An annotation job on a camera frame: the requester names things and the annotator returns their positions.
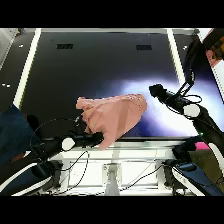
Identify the heap of clothes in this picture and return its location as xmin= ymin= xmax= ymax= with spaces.
xmin=203 ymin=28 xmax=224 ymax=68

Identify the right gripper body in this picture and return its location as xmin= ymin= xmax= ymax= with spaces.
xmin=148 ymin=83 xmax=172 ymax=101

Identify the pink garment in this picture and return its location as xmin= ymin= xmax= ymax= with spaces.
xmin=75 ymin=93 xmax=148 ymax=151

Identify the black cable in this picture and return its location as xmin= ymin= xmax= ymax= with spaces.
xmin=119 ymin=162 xmax=174 ymax=193
xmin=49 ymin=149 xmax=90 ymax=194

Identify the silver frame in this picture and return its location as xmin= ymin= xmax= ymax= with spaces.
xmin=46 ymin=139 xmax=201 ymax=197

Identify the dark blue garment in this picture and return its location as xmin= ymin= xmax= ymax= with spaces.
xmin=0 ymin=103 xmax=42 ymax=165

